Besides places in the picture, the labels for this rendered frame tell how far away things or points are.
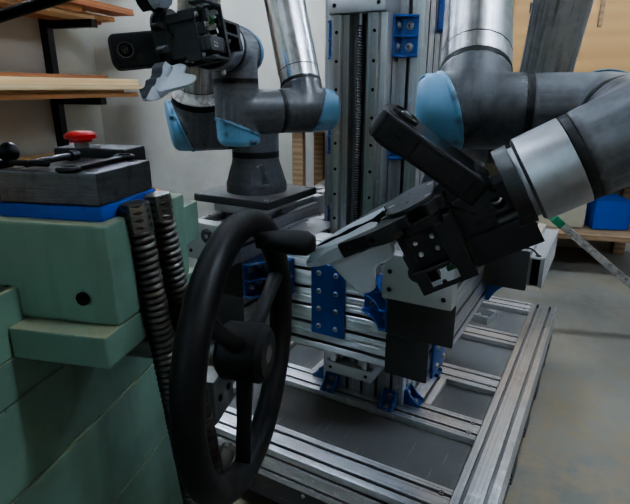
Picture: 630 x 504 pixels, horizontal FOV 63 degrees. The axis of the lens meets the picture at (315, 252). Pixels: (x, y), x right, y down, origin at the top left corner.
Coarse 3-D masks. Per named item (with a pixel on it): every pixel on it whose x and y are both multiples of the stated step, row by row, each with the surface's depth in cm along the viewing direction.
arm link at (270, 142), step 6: (264, 138) 122; (270, 138) 123; (276, 138) 125; (258, 144) 121; (264, 144) 122; (270, 144) 123; (276, 144) 125; (234, 150) 124; (240, 150) 123; (246, 150) 122; (252, 150) 122; (258, 150) 122; (264, 150) 122; (270, 150) 123; (276, 150) 125
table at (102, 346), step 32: (192, 224) 78; (0, 288) 44; (0, 320) 43; (32, 320) 45; (64, 320) 45; (128, 320) 46; (0, 352) 44; (32, 352) 44; (64, 352) 44; (96, 352) 43; (128, 352) 46
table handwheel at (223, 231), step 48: (240, 240) 45; (192, 288) 40; (288, 288) 63; (192, 336) 39; (240, 336) 50; (288, 336) 64; (192, 384) 38; (240, 384) 52; (192, 432) 39; (240, 432) 53; (192, 480) 40; (240, 480) 50
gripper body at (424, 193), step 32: (416, 192) 47; (448, 192) 44; (512, 192) 41; (416, 224) 44; (448, 224) 43; (480, 224) 45; (512, 224) 44; (416, 256) 46; (448, 256) 46; (480, 256) 45
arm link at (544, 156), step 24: (552, 120) 42; (528, 144) 41; (552, 144) 40; (528, 168) 40; (552, 168) 40; (576, 168) 39; (528, 192) 41; (552, 192) 40; (576, 192) 40; (552, 216) 43
